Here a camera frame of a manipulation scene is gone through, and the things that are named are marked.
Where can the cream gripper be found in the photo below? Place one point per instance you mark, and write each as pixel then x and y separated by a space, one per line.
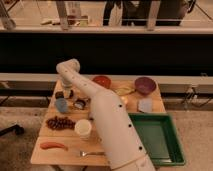
pixel 67 92

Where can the black eraser block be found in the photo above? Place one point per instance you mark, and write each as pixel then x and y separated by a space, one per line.
pixel 59 94

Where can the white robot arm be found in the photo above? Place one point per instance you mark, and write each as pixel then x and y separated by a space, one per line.
pixel 122 145

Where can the blue cup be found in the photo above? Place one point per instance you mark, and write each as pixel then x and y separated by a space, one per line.
pixel 61 105

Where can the bunch of red grapes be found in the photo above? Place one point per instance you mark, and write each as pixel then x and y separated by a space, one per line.
pixel 60 123

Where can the red bowl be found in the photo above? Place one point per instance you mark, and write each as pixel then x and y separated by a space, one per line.
pixel 103 81

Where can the white paper cup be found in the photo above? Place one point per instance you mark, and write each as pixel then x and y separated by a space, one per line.
pixel 83 128

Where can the wooden table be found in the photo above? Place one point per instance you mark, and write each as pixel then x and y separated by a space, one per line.
pixel 68 137

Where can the yellow banana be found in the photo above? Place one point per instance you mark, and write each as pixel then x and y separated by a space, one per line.
pixel 122 91

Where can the orange fruit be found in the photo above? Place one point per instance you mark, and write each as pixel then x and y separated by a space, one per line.
pixel 124 100

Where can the metal fork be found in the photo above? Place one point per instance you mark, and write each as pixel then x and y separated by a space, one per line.
pixel 83 153

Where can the purple bowl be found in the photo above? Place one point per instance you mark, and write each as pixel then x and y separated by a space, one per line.
pixel 145 85

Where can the grey blue cloth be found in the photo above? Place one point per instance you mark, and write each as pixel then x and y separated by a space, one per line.
pixel 145 105

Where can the green plastic tray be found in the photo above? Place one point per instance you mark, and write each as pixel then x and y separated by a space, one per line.
pixel 158 134

